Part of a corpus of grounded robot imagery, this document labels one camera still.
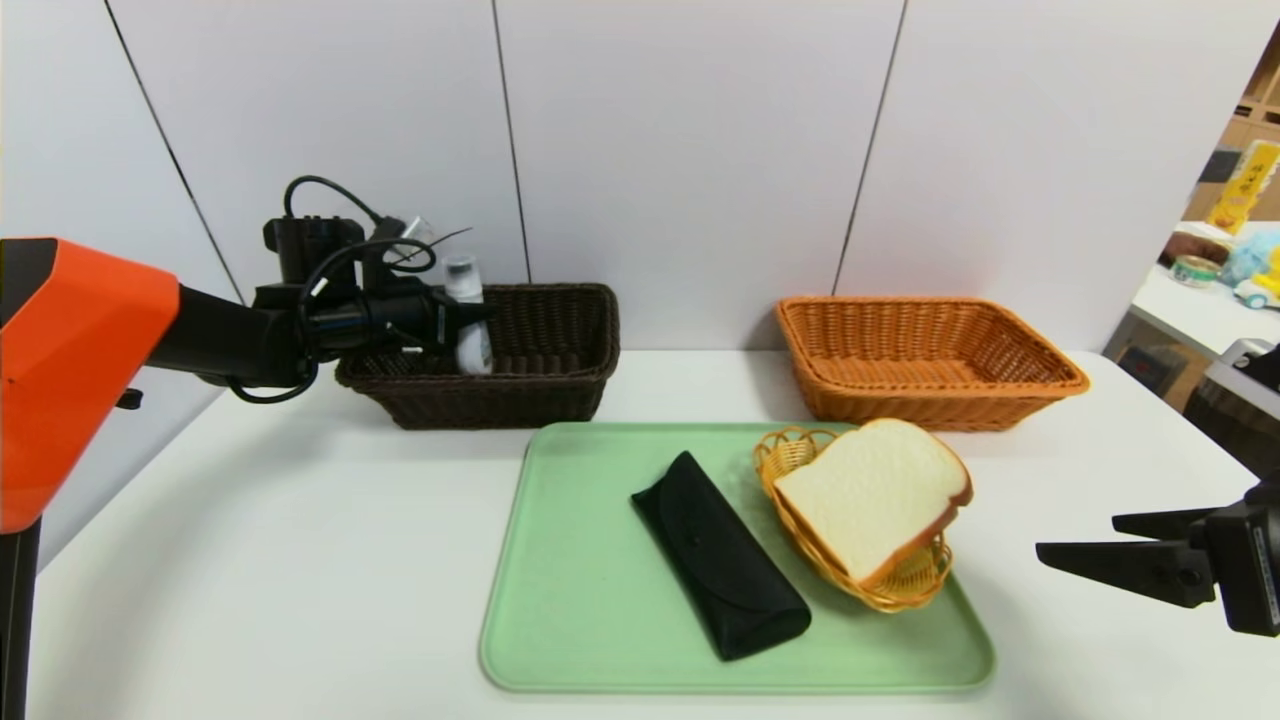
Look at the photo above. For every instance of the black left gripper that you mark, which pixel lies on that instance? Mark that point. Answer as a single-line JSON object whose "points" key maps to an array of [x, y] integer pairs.
{"points": [[447, 307]]}

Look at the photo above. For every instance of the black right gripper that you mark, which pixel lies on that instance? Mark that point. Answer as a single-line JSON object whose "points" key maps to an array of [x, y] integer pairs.
{"points": [[1256, 568]]}

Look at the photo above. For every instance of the white plastic bottle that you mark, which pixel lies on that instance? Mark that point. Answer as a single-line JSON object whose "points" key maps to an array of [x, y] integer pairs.
{"points": [[475, 355]]}

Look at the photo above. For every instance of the black glasses case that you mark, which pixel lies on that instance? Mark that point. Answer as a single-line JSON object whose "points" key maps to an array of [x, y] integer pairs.
{"points": [[720, 560]]}

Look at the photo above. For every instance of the orange and black left arm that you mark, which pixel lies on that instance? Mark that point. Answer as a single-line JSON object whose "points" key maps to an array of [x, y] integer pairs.
{"points": [[80, 350]]}

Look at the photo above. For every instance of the large dark brown wicker basket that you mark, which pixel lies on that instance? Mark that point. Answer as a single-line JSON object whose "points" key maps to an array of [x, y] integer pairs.
{"points": [[540, 390]]}

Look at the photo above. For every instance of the small yellow wicker basket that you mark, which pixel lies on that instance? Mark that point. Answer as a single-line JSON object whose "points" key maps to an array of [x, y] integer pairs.
{"points": [[905, 588]]}

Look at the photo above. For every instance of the large orange wicker basket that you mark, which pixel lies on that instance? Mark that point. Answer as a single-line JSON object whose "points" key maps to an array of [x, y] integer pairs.
{"points": [[900, 400]]}

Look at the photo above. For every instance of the black zip tie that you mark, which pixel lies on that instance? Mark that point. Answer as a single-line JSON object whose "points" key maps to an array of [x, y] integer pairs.
{"points": [[450, 236]]}

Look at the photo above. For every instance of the dark blue box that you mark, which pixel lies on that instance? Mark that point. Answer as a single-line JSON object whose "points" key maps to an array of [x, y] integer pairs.
{"points": [[1145, 370]]}

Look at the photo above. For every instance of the white side table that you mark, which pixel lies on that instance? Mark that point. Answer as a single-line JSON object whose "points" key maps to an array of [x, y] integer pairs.
{"points": [[1190, 320]]}

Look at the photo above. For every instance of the small tin can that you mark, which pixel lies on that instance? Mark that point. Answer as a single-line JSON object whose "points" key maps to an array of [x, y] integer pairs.
{"points": [[1195, 272]]}

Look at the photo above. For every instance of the yellow toy car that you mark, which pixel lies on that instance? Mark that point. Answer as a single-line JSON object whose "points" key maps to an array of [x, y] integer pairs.
{"points": [[1262, 290]]}

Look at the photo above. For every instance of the white bread slice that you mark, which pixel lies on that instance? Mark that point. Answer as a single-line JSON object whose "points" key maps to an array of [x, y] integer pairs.
{"points": [[870, 495]]}

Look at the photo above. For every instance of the brown soft item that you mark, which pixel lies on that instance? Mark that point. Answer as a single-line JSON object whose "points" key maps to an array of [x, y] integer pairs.
{"points": [[1192, 246]]}

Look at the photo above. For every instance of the light blue plush toy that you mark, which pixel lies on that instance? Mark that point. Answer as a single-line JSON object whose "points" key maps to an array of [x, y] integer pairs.
{"points": [[1252, 255]]}

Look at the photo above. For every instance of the light green plastic tray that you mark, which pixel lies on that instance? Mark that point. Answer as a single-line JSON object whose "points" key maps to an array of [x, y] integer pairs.
{"points": [[600, 640]]}

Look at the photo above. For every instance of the yellow printed box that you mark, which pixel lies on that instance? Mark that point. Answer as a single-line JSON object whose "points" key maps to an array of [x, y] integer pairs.
{"points": [[1240, 188]]}

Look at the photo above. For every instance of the wooden shelf unit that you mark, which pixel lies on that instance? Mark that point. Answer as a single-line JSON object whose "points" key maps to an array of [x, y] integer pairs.
{"points": [[1260, 90]]}

